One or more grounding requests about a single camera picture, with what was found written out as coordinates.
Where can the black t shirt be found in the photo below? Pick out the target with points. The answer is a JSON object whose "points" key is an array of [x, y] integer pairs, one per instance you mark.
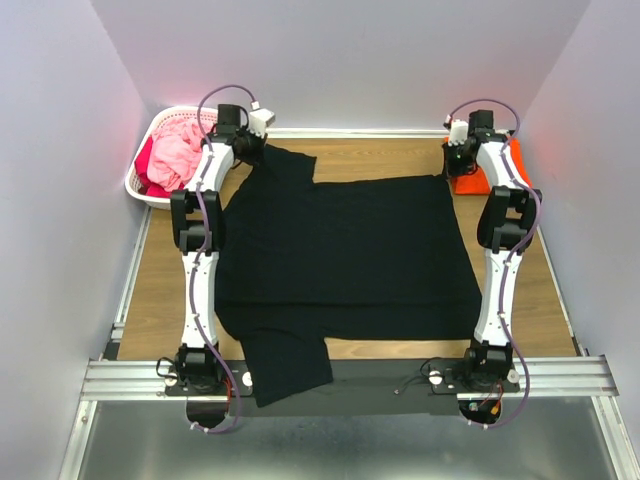
{"points": [[366, 260]]}

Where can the magenta t shirt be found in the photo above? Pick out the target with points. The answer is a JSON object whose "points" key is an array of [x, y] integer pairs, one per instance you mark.
{"points": [[141, 164]]}

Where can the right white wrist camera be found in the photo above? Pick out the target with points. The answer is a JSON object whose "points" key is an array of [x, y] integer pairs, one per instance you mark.
{"points": [[457, 131]]}

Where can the folded orange t shirt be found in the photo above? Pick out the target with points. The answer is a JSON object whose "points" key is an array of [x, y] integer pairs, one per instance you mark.
{"points": [[470, 182]]}

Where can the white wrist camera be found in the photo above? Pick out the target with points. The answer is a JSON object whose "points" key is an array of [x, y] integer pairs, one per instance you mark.
{"points": [[457, 131], [260, 119]]}

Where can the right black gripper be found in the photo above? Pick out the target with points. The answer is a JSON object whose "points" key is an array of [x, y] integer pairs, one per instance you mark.
{"points": [[451, 172]]}

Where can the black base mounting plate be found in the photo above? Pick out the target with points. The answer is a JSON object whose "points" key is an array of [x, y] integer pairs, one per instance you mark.
{"points": [[360, 387]]}

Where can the white plastic laundry basket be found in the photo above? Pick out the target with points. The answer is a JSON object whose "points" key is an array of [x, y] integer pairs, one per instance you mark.
{"points": [[206, 118]]}

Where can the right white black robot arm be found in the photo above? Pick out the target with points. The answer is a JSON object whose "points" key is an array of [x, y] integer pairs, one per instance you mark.
{"points": [[505, 230]]}

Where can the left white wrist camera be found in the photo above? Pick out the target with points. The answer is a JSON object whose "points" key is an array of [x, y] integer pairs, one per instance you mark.
{"points": [[260, 119]]}

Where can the light pink t shirt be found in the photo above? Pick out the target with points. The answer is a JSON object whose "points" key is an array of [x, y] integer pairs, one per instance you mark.
{"points": [[175, 153]]}

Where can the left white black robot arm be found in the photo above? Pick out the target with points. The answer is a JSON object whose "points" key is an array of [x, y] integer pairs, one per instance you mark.
{"points": [[199, 231]]}

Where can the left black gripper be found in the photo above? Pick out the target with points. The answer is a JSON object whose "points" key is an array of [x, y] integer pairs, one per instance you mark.
{"points": [[258, 144]]}

